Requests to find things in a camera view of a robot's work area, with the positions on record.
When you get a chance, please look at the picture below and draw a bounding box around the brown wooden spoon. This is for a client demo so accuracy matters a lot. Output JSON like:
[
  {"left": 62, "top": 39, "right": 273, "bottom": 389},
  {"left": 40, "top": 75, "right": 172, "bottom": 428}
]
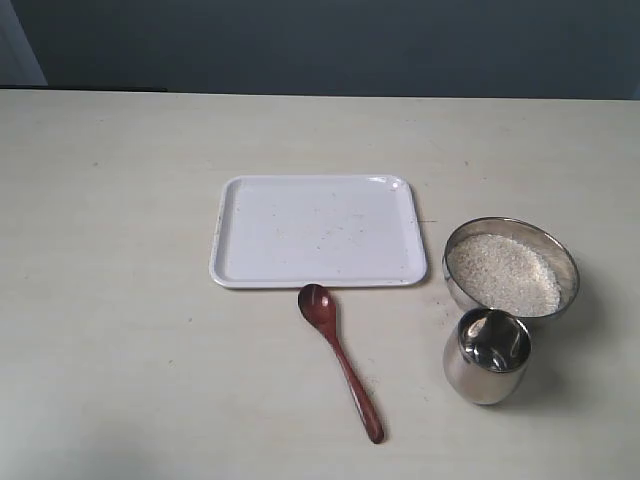
[{"left": 297, "top": 284, "right": 385, "bottom": 444}]

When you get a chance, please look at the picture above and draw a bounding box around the steel bowl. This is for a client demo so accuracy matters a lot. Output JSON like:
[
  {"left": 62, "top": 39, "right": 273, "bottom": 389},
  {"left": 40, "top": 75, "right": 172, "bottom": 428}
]
[{"left": 442, "top": 217, "right": 580, "bottom": 327}]

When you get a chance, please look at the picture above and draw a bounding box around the white rice in bowl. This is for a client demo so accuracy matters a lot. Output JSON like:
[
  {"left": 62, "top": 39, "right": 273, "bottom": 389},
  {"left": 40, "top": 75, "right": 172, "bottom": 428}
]
[{"left": 447, "top": 234, "right": 561, "bottom": 317}]

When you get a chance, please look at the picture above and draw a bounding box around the stainless steel cup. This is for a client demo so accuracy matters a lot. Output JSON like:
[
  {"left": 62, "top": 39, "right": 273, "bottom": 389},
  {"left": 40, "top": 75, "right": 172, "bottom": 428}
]
[{"left": 443, "top": 308, "right": 532, "bottom": 405}]

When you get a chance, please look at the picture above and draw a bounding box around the white rectangular plastic tray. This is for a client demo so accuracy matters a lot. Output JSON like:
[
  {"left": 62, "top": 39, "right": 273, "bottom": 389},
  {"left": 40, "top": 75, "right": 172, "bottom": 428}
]
[{"left": 209, "top": 174, "right": 428, "bottom": 289}]

